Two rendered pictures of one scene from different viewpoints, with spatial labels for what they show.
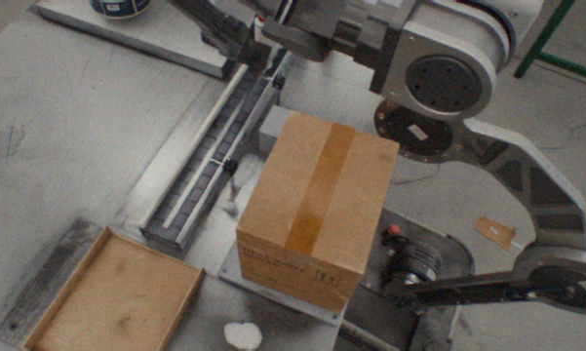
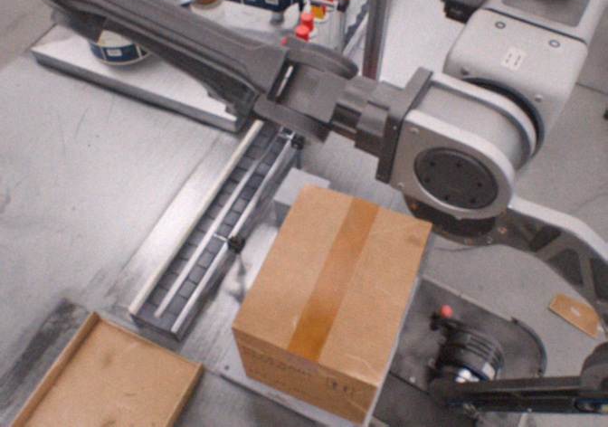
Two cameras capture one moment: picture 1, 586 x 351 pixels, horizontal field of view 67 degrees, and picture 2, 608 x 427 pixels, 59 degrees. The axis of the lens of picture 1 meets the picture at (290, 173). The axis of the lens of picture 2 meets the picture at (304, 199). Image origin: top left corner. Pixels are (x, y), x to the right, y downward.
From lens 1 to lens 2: 10 cm
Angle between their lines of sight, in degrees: 4
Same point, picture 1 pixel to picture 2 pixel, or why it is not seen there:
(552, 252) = not seen: outside the picture
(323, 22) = (319, 104)
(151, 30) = (156, 78)
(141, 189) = (137, 266)
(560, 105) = not seen: outside the picture
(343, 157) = (363, 240)
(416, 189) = (478, 259)
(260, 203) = (261, 296)
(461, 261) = (530, 353)
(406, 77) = (414, 168)
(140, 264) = (130, 356)
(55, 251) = (35, 337)
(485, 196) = not seen: hidden behind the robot
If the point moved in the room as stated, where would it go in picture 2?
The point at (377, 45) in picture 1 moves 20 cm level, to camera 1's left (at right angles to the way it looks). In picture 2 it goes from (379, 133) to (198, 116)
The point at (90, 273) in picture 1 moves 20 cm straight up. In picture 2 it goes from (72, 365) to (30, 329)
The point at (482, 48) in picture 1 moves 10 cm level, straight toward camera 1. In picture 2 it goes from (498, 140) to (455, 210)
